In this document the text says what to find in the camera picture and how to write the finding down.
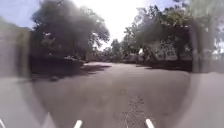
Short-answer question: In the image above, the grey asphalt road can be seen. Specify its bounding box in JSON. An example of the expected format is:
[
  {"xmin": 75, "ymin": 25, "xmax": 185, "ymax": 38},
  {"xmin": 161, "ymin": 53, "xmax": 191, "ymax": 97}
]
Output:
[{"xmin": 0, "ymin": 61, "xmax": 224, "ymax": 128}]

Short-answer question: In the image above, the robot's own part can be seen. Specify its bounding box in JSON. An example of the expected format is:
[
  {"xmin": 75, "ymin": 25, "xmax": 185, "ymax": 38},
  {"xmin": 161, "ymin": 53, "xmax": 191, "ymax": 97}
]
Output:
[
  {"xmin": 144, "ymin": 118, "xmax": 155, "ymax": 128},
  {"xmin": 73, "ymin": 119, "xmax": 83, "ymax": 128}
]

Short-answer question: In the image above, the row of green trees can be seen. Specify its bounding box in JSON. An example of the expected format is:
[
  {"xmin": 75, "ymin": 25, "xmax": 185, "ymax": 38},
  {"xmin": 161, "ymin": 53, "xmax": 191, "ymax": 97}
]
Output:
[{"xmin": 99, "ymin": 0, "xmax": 224, "ymax": 72}]

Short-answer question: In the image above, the dark hedge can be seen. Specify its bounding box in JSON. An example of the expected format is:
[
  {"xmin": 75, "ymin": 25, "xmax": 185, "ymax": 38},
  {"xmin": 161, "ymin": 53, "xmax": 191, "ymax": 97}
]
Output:
[{"xmin": 29, "ymin": 55, "xmax": 86, "ymax": 77}]

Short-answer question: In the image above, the large dark tree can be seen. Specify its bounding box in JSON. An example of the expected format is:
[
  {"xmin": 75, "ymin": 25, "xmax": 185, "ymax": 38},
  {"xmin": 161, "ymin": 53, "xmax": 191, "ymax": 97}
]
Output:
[{"xmin": 30, "ymin": 0, "xmax": 111, "ymax": 64}]

